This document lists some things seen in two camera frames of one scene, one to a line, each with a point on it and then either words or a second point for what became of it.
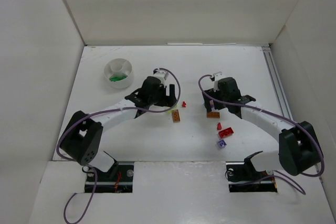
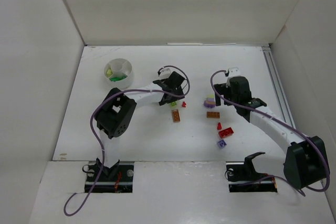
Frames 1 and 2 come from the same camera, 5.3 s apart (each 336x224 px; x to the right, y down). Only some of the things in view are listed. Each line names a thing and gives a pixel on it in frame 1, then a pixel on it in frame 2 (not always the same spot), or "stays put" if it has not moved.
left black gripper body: x=165 y=98 -> x=169 y=94
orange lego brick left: x=176 y=116 stays put
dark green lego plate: x=114 y=79 stays put
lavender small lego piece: x=222 y=144 stays put
